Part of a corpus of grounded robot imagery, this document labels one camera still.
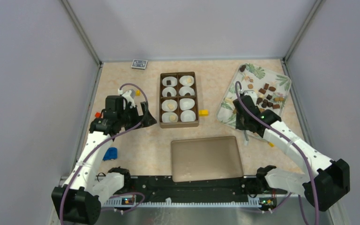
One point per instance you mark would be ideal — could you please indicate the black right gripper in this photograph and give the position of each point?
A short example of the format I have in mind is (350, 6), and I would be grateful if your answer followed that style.
(239, 125)

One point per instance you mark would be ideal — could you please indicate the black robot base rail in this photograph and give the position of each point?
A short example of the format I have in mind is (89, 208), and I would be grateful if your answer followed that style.
(157, 189)

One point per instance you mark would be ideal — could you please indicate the white paper cup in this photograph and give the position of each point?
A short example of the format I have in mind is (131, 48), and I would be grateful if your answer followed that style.
(185, 89)
(186, 103)
(165, 117)
(188, 116)
(183, 80)
(169, 101)

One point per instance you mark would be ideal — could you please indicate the gold box lid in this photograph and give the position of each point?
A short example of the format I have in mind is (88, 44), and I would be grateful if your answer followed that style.
(205, 159)

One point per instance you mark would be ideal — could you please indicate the metal tweezers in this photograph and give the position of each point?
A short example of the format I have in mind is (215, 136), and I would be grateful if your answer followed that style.
(246, 138)

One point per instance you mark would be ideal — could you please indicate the yellow block centre table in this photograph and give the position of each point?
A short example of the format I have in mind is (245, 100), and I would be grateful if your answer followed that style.
(203, 113)

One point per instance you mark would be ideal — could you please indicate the blue playing card deck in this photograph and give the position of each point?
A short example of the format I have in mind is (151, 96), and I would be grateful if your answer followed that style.
(139, 64)

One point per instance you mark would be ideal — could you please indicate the white chocolate piece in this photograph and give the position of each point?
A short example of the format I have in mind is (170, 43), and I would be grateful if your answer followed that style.
(170, 106)

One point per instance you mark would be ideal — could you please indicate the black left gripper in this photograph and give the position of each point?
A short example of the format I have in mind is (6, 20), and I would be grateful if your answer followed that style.
(138, 118)

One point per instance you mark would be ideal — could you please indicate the floral white serving tray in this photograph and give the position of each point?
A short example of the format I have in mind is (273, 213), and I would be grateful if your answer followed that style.
(269, 90)

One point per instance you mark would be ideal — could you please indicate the cream heart chocolate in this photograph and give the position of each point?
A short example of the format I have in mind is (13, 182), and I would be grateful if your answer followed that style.
(172, 118)

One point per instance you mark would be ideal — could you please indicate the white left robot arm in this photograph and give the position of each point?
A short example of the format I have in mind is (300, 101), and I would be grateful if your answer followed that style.
(81, 197)

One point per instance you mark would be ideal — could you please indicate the brown chocolate box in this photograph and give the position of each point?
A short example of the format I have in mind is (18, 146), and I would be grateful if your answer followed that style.
(178, 102)

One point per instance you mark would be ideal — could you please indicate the blue toy car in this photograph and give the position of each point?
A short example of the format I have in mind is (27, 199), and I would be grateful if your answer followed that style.
(111, 154)

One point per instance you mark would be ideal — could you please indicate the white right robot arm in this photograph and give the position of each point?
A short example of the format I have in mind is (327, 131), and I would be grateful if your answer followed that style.
(324, 181)

